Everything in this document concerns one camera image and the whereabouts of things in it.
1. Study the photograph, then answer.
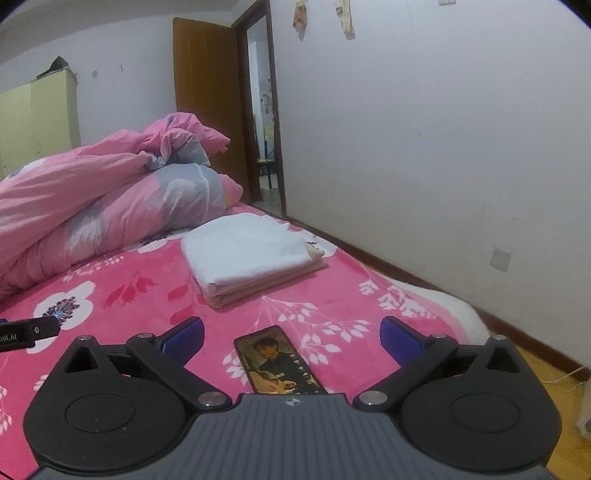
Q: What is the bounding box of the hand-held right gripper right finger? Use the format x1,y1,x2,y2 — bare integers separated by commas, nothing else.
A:
353,315,520,411

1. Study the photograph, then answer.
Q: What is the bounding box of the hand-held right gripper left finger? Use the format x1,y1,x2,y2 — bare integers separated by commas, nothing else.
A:
62,316,230,410

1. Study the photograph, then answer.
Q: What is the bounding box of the white shirt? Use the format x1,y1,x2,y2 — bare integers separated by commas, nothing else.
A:
180,213,308,288

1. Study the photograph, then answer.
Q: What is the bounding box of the pink floral blanket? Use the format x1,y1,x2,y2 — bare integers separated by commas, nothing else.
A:
0,204,491,480

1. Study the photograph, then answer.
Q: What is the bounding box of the smartphone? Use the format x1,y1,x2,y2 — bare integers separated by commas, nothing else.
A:
232,323,329,397

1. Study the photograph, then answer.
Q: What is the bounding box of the folded beige cloth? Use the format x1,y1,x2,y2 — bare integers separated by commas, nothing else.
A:
198,239,330,311

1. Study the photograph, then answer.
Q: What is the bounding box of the pink floral quilt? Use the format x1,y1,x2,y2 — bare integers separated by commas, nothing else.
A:
0,111,245,297

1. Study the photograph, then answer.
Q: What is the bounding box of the pale yellow wardrobe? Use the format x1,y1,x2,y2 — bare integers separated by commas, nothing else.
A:
0,67,82,179

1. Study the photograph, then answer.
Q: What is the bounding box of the wooden door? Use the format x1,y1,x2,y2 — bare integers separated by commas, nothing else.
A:
172,17,253,205

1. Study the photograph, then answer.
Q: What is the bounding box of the dark bag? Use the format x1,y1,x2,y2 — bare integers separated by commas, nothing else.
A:
38,54,71,78

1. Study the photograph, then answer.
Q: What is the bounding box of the hanging cloth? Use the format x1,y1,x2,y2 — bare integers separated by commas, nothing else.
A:
291,0,310,41
334,0,356,38

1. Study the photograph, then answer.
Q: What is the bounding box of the white cable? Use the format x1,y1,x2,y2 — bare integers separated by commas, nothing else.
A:
539,366,591,385

